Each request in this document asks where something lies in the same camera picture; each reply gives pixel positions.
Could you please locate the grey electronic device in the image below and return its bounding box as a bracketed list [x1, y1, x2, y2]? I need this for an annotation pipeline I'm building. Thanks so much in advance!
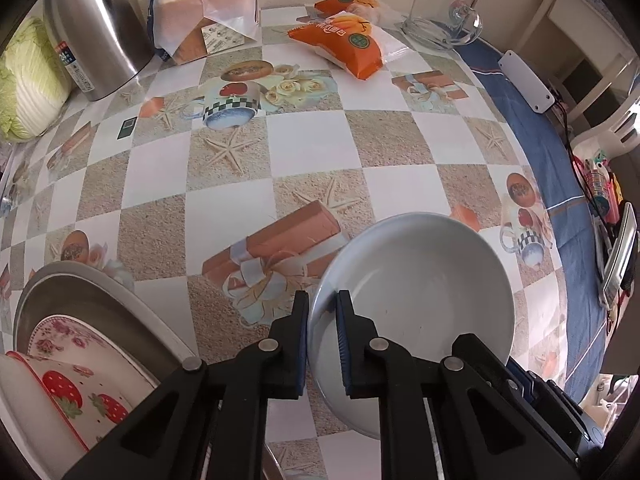
[597, 202, 640, 306]

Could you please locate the stainless steel thermos jug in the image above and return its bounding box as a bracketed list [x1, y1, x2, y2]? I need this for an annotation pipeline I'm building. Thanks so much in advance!
[42, 0, 156, 102]

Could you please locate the strawberry print bowl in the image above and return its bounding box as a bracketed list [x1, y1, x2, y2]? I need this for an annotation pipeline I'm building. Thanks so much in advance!
[0, 350, 161, 480]

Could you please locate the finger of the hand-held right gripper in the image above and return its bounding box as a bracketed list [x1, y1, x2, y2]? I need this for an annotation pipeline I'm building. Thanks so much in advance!
[506, 357, 538, 403]

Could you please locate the napa cabbage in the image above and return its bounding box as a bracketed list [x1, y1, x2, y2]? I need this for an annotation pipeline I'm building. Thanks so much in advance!
[0, 15, 73, 143]

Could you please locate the pink floral round plate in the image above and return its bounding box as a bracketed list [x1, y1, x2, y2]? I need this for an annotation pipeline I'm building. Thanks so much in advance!
[27, 314, 161, 391]

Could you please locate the black cable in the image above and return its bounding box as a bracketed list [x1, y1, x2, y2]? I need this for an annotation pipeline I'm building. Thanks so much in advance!
[550, 87, 601, 211]

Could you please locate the white power strip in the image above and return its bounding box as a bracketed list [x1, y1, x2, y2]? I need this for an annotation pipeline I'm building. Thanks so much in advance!
[497, 50, 557, 114]

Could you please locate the stainless steel basin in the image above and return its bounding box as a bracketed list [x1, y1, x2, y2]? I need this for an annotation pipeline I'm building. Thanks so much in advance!
[12, 260, 286, 480]

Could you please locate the blue checked tablecloth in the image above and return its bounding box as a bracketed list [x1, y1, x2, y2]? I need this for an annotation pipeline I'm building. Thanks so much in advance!
[457, 37, 608, 406]

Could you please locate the white slatted chair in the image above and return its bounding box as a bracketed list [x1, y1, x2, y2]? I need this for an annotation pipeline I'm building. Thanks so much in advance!
[570, 95, 640, 161]

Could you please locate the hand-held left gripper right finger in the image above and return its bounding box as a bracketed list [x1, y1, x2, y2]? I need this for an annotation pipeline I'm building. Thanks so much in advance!
[335, 289, 583, 480]

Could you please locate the pink bottle pack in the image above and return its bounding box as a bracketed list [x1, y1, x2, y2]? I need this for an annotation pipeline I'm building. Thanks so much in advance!
[575, 155, 626, 223]

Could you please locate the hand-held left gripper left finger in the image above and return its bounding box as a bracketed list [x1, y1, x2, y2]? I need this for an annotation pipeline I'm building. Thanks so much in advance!
[62, 290, 311, 480]

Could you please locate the orange snack packet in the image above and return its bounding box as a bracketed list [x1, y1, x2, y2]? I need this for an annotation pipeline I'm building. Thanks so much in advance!
[314, 0, 401, 26]
[287, 12, 411, 80]

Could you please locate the white round bowl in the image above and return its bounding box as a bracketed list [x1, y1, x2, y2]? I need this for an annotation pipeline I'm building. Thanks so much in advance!
[306, 212, 516, 441]

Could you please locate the clear glass mug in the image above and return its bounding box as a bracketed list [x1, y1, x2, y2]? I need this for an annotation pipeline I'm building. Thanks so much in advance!
[401, 0, 485, 52]

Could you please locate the bagged sliced bread loaf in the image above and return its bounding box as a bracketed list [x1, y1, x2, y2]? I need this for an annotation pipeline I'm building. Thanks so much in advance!
[148, 0, 262, 66]

